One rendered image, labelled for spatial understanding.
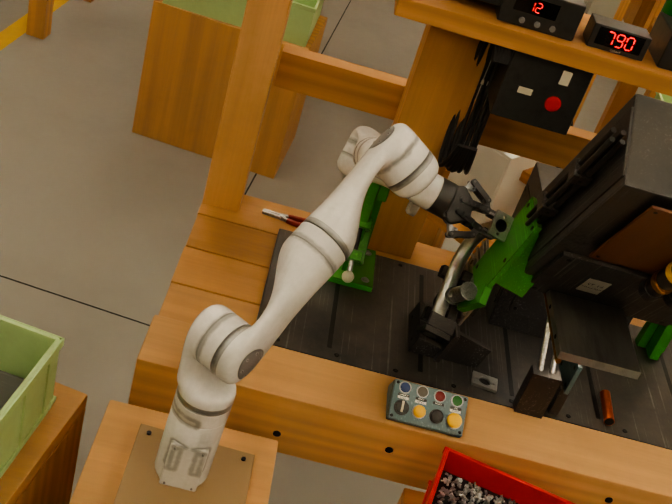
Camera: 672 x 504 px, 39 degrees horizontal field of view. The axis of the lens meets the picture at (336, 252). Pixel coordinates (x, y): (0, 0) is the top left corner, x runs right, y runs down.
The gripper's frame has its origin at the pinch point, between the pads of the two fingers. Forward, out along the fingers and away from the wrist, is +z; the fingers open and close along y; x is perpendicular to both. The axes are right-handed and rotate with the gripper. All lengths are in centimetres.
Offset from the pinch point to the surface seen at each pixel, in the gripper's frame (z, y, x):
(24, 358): -70, -63, 5
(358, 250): -18.1, -12.8, 21.5
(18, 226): -97, -26, 185
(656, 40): 13, 48, -12
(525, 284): 9.8, -8.9, -4.3
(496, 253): 3.0, -5.0, -0.6
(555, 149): 14.6, 30.5, 20.4
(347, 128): 12, 98, 274
